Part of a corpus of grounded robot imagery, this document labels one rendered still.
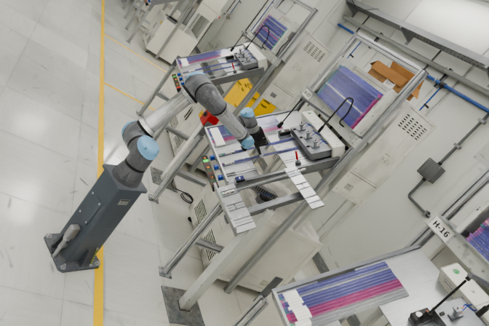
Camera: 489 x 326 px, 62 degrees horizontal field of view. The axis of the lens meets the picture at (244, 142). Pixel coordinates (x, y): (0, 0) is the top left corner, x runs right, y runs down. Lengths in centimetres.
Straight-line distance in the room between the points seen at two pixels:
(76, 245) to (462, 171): 300
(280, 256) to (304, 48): 187
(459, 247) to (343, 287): 51
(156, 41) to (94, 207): 494
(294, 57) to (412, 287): 243
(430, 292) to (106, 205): 150
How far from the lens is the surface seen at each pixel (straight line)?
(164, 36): 683
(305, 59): 384
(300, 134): 268
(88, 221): 219
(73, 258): 234
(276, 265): 298
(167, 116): 209
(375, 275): 192
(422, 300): 190
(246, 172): 245
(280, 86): 385
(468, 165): 386
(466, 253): 195
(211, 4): 683
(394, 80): 303
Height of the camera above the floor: 157
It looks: 15 degrees down
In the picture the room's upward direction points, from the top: 39 degrees clockwise
